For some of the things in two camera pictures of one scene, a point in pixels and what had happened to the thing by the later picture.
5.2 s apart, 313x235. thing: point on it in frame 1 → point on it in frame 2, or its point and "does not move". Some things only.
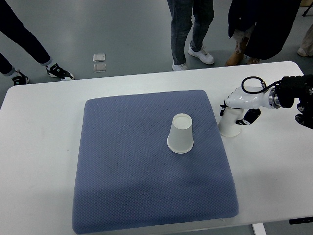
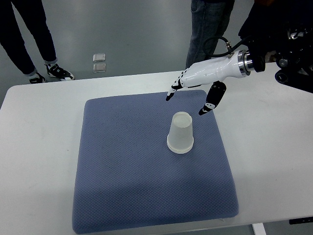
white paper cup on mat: x=180 y=140 does not move
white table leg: x=259 y=229 does not move
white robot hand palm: x=240 y=99 → x=238 y=66
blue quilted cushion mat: x=126 y=175 does not move
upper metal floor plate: x=99 y=57 does not move
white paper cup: x=227 y=126 → x=180 y=139
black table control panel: x=301 y=220 does not move
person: x=185 y=13 → x=209 y=18
